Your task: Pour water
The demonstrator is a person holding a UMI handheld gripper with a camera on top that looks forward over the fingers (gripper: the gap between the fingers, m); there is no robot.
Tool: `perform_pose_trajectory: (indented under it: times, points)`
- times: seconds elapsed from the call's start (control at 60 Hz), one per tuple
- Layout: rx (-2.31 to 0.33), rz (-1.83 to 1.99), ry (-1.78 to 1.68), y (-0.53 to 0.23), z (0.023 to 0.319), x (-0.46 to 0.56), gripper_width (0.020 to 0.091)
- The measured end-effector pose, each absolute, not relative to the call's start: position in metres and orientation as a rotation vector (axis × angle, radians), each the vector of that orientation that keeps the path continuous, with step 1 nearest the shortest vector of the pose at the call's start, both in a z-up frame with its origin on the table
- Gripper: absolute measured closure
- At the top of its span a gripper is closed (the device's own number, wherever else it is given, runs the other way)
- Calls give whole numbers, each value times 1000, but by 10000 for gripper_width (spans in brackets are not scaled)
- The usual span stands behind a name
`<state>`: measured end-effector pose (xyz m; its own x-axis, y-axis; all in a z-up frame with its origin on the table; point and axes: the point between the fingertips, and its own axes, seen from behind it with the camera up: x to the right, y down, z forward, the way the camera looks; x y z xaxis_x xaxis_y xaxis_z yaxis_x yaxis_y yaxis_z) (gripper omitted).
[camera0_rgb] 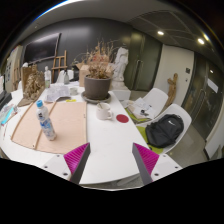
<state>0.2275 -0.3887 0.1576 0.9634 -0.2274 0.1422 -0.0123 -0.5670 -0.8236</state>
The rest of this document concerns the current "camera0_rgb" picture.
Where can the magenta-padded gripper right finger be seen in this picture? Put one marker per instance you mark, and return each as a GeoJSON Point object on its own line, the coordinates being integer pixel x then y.
{"type": "Point", "coordinates": [146, 156]}

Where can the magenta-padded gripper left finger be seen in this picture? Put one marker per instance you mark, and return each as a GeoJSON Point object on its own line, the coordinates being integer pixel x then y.
{"type": "Point", "coordinates": [76, 156]}

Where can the blue-capped white drink bottle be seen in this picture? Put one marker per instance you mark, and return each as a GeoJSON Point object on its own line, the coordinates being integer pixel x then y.
{"type": "Point", "coordinates": [46, 125]}

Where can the green seat cushion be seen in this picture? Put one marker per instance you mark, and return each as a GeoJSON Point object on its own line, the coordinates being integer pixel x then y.
{"type": "Point", "coordinates": [141, 133]}

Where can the black backpack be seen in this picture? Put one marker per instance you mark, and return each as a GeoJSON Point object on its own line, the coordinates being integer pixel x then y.
{"type": "Point", "coordinates": [165, 130]}

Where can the pale wooden panel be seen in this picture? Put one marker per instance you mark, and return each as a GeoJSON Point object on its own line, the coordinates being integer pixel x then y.
{"type": "Point", "coordinates": [68, 123]}

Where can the flat round red coaster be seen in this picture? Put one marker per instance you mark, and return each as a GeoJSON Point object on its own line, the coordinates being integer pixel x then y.
{"type": "Point", "coordinates": [122, 118]}

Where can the stack of papers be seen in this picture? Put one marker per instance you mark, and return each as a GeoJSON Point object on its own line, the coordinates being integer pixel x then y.
{"type": "Point", "coordinates": [141, 107]}

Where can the white ceramic mug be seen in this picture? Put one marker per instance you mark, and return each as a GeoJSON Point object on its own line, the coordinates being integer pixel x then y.
{"type": "Point", "coordinates": [103, 111]}

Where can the white plastic chair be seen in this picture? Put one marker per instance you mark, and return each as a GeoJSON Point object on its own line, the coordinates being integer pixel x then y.
{"type": "Point", "coordinates": [180, 111]}
{"type": "Point", "coordinates": [156, 96]}
{"type": "Point", "coordinates": [60, 77]}

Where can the small yellow tag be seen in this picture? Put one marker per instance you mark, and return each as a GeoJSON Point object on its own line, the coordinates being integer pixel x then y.
{"type": "Point", "coordinates": [71, 100]}

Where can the small white cup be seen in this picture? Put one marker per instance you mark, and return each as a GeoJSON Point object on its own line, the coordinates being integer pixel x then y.
{"type": "Point", "coordinates": [73, 91]}

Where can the crumpled clear plastic bag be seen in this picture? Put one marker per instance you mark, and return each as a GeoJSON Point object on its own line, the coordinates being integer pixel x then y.
{"type": "Point", "coordinates": [56, 93]}

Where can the dried plant in grey pot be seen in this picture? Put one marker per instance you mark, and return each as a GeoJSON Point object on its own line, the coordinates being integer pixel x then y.
{"type": "Point", "coordinates": [97, 87]}

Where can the wooden figure sculpture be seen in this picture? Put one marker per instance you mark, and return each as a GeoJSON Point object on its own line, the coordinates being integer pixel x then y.
{"type": "Point", "coordinates": [172, 88]}

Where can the teal book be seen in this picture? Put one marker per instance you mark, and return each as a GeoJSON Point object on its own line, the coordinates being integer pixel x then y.
{"type": "Point", "coordinates": [8, 114]}

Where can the brown carved sculpture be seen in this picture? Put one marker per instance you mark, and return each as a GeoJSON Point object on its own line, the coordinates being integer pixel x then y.
{"type": "Point", "coordinates": [33, 86]}

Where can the cardboard box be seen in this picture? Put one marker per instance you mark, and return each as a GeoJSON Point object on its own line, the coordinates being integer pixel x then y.
{"type": "Point", "coordinates": [83, 71]}

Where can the black flat box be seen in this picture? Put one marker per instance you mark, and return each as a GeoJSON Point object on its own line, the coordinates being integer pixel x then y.
{"type": "Point", "coordinates": [4, 100]}

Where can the wooden easel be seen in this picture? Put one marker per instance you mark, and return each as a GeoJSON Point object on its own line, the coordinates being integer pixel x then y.
{"type": "Point", "coordinates": [59, 65]}

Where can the white plaster statue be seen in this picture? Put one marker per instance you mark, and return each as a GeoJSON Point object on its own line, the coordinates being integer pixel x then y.
{"type": "Point", "coordinates": [120, 66]}

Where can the white paper sign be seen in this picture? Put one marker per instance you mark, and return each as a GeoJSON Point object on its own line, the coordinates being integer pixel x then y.
{"type": "Point", "coordinates": [213, 85]}

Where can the white display board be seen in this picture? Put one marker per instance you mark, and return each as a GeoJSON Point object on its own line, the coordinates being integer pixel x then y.
{"type": "Point", "coordinates": [15, 56]}

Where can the round ceiling spotlight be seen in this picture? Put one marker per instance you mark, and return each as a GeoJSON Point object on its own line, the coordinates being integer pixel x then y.
{"type": "Point", "coordinates": [201, 41]}
{"type": "Point", "coordinates": [160, 33]}

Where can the white statue pedestal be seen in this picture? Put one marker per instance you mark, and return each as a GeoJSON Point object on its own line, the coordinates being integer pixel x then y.
{"type": "Point", "coordinates": [121, 94]}

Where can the black wall screen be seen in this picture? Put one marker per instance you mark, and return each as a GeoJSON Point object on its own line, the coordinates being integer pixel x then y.
{"type": "Point", "coordinates": [41, 48]}

